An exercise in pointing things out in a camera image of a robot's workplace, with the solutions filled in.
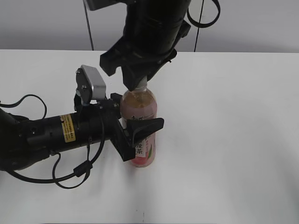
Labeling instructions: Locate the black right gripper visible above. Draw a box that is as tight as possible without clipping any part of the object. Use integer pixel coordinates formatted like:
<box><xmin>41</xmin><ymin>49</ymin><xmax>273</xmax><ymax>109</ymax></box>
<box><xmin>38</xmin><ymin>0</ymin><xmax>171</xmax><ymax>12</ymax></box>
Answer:
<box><xmin>100</xmin><ymin>21</ymin><xmax>191</xmax><ymax>91</ymax></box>

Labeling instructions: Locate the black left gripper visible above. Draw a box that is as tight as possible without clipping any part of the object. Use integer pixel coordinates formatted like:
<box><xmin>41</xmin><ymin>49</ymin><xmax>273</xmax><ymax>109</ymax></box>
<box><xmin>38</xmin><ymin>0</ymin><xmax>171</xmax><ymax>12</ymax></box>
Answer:
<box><xmin>73</xmin><ymin>93</ymin><xmax>164</xmax><ymax>162</ymax></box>

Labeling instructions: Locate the peach oolong tea bottle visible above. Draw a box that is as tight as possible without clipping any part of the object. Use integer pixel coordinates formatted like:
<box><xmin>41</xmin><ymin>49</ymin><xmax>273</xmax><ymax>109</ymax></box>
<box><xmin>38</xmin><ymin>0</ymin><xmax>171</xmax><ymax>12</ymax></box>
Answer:
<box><xmin>121</xmin><ymin>88</ymin><xmax>157</xmax><ymax>168</ymax></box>

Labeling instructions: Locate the white bottle cap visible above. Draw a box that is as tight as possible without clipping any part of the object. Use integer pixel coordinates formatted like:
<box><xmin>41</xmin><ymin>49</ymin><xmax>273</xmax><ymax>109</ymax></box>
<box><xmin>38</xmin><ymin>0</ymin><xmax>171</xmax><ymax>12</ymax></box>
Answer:
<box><xmin>135</xmin><ymin>76</ymin><xmax>148</xmax><ymax>91</ymax></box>

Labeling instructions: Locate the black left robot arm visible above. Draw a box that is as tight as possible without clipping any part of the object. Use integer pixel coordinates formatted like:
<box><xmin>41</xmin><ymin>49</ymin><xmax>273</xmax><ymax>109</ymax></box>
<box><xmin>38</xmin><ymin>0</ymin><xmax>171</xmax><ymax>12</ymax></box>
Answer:
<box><xmin>0</xmin><ymin>93</ymin><xmax>164</xmax><ymax>170</ymax></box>

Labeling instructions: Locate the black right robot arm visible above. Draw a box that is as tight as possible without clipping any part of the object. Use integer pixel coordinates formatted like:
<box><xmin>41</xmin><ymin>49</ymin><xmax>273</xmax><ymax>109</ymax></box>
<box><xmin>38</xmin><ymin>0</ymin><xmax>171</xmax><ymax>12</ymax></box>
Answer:
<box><xmin>100</xmin><ymin>0</ymin><xmax>191</xmax><ymax>91</ymax></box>

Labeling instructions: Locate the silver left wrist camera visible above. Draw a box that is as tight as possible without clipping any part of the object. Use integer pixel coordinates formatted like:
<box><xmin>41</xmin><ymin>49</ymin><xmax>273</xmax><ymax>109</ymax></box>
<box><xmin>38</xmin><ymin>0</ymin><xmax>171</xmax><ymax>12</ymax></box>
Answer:
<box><xmin>76</xmin><ymin>65</ymin><xmax>106</xmax><ymax>106</ymax></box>

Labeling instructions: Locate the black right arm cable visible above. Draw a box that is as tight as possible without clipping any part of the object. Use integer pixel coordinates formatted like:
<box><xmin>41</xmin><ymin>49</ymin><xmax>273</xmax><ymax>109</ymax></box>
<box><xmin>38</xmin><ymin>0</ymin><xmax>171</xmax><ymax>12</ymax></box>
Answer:
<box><xmin>186</xmin><ymin>0</ymin><xmax>221</xmax><ymax>28</ymax></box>

